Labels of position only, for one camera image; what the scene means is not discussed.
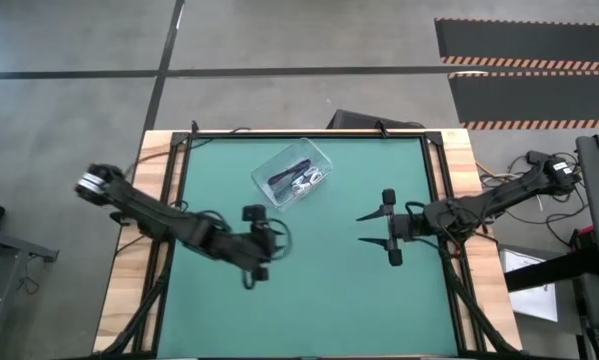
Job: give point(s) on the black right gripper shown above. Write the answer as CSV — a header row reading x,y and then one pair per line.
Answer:
x,y
406,226

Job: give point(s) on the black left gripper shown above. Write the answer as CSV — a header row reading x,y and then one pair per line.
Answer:
x,y
264,245

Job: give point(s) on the clear plastic container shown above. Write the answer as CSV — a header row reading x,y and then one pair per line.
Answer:
x,y
269,172

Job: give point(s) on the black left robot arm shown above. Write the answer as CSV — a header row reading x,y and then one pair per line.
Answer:
x,y
154,215

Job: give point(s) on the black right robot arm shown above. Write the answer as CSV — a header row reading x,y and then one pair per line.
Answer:
x,y
494,200

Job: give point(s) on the green table mat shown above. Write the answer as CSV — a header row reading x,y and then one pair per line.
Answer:
x,y
309,310

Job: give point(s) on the black box behind table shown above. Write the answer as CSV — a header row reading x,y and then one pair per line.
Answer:
x,y
359,121

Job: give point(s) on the white paper sheet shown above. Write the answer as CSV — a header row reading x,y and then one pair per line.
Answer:
x,y
534,300

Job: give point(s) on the black power adapter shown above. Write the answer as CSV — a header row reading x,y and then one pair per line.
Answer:
x,y
535,156

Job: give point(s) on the black beam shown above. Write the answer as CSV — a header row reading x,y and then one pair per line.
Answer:
x,y
549,272

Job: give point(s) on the black hazard-striped floor mat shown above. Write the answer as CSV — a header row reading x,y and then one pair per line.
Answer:
x,y
534,97
524,40

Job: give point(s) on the grey side table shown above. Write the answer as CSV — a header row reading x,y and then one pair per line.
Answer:
x,y
4,250

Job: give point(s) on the black aluminium table frame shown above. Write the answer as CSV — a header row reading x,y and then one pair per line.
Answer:
x,y
431,150

